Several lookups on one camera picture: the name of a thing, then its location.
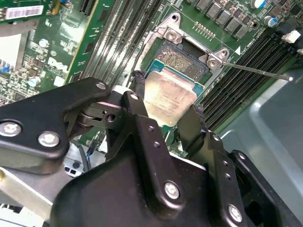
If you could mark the metal locking lever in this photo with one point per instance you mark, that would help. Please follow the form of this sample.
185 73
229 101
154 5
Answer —
260 71

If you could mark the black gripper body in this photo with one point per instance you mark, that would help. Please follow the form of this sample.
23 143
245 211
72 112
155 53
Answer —
113 194

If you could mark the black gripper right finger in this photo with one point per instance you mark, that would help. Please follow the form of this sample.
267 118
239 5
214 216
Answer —
220 170

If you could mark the silver CPU green edge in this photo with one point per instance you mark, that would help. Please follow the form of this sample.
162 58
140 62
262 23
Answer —
170 94

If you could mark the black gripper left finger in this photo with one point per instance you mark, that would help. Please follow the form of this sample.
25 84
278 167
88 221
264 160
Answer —
35 123

